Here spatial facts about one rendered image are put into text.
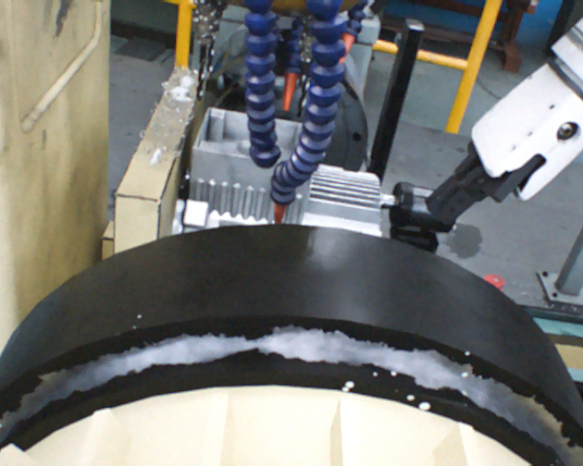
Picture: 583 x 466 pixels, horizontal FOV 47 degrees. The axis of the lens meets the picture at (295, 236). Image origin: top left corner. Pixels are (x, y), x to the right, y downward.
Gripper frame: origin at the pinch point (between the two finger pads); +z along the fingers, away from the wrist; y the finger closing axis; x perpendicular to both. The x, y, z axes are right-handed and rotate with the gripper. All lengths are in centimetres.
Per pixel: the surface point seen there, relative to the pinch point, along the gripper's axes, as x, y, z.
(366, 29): 5.1, 49.0, 1.5
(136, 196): 25.3, -8.8, 14.1
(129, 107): 25, 81, 53
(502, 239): -42, 50, 14
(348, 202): 6.1, 3.0, 8.0
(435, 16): -147, 497, 37
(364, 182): 5.0, 6.6, 6.4
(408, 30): 9.6, 18.0, -6.8
